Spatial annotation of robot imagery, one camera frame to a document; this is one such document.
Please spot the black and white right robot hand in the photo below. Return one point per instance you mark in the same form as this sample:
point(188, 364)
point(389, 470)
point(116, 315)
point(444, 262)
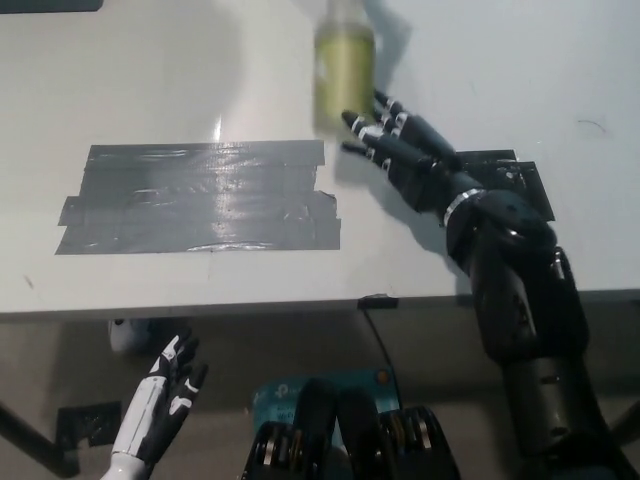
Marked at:
point(415, 160)

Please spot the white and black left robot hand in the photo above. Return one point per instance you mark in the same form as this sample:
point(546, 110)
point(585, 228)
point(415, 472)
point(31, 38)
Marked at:
point(155, 400)

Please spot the spray bottle with yellow-green liquid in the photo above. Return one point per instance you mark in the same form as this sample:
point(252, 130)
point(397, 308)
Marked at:
point(345, 75)

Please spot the black floor tape piece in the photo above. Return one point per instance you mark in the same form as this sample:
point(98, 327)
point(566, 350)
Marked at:
point(90, 424)

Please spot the white shoe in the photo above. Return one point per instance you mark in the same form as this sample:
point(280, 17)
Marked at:
point(127, 335)

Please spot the black square tape mark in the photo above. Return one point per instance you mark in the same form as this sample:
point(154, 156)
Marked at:
point(520, 172)

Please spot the teal router box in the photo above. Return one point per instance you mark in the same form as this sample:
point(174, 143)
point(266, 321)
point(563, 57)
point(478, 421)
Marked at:
point(280, 395)

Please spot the dark metal table leg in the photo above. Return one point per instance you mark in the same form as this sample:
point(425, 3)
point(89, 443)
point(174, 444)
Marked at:
point(35, 437)

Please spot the large grey tape patch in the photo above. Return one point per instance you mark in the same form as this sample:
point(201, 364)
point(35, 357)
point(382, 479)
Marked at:
point(200, 200)

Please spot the dark flat device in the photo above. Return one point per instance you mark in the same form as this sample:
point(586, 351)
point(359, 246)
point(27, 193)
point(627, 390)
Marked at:
point(50, 5)

